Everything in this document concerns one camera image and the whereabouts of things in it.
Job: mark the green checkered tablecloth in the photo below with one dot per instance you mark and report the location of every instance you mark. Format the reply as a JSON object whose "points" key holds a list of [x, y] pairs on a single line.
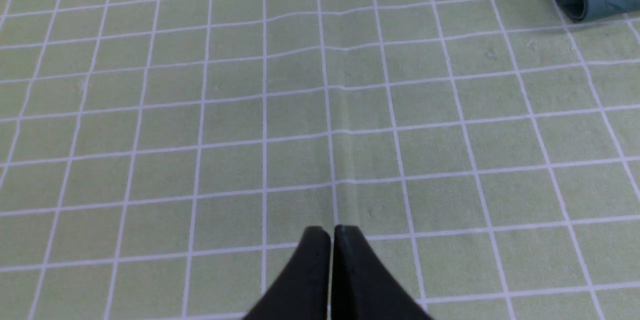
{"points": [[160, 159]]}

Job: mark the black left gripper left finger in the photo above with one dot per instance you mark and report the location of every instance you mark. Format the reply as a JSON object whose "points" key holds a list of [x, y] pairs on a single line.
{"points": [[301, 289]]}

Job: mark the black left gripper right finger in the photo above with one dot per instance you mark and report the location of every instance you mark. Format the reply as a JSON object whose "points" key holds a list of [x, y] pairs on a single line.
{"points": [[362, 287]]}

